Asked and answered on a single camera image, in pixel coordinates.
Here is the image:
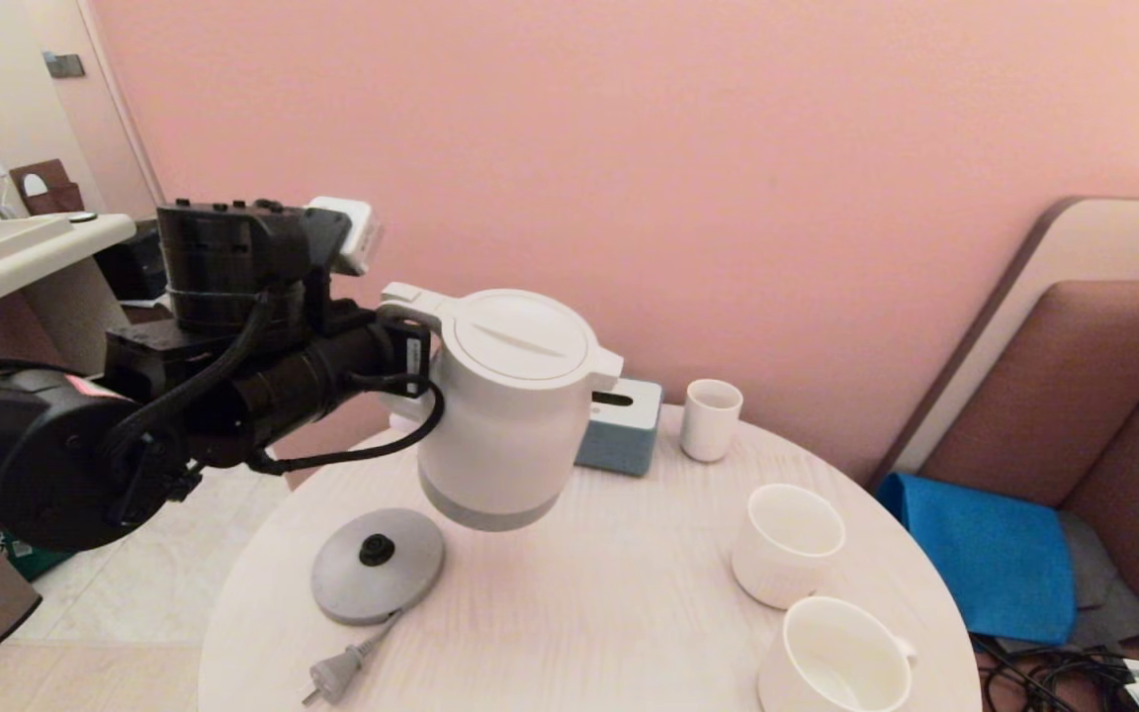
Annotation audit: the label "white electric kettle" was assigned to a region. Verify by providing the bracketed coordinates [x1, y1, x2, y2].
[377, 282, 625, 533]

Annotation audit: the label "grey round kettle base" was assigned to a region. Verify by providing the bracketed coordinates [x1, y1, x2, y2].
[310, 508, 446, 627]

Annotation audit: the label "grey-blue tissue box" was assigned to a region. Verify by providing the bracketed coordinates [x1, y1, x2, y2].
[574, 378, 663, 478]

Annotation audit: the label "black box appliance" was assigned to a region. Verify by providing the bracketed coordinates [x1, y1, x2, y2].
[95, 222, 170, 303]

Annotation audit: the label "brown tissue holder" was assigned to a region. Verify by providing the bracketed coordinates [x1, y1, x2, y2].
[10, 159, 86, 217]

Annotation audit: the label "green shopping bag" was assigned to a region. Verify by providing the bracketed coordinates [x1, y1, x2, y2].
[0, 534, 76, 582]

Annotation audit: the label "white ribbed mug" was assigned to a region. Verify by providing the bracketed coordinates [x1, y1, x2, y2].
[757, 595, 919, 712]
[731, 483, 846, 610]

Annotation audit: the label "blue cloth bag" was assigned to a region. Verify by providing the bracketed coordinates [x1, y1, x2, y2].
[876, 473, 1077, 646]

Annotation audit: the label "brown upholstered sofa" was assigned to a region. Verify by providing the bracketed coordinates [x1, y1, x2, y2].
[916, 280, 1139, 662]

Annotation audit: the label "grey cloth bag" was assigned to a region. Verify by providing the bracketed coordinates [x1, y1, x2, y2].
[1054, 510, 1139, 652]

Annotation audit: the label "thin black looped cable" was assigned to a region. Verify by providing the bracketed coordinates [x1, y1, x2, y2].
[245, 379, 446, 478]

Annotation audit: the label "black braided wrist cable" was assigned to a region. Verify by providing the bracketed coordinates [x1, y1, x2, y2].
[105, 292, 279, 466]

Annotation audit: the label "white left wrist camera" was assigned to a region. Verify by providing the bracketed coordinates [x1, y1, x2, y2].
[307, 196, 378, 276]

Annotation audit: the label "beige sink pedestal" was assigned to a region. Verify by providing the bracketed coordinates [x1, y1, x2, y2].
[21, 257, 135, 377]

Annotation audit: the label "white handleless cup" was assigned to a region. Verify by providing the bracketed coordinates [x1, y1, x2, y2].
[680, 379, 745, 464]

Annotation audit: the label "tangled black cables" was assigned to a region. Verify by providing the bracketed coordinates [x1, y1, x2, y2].
[970, 638, 1139, 712]

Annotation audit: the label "beige wall panel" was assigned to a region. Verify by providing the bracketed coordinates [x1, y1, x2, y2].
[866, 196, 1139, 490]

